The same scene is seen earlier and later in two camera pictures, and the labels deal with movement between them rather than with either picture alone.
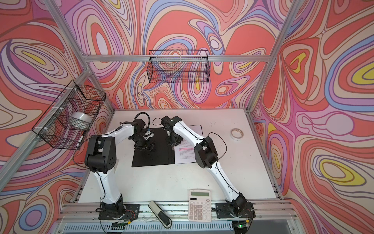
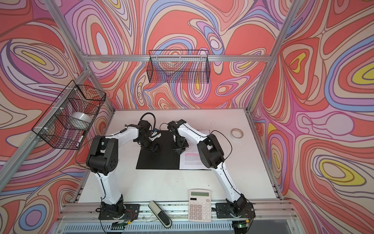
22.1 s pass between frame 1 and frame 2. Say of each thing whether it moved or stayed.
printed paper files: moved
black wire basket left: stayed
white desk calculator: stayed
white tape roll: stayed
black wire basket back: stayed
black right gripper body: moved
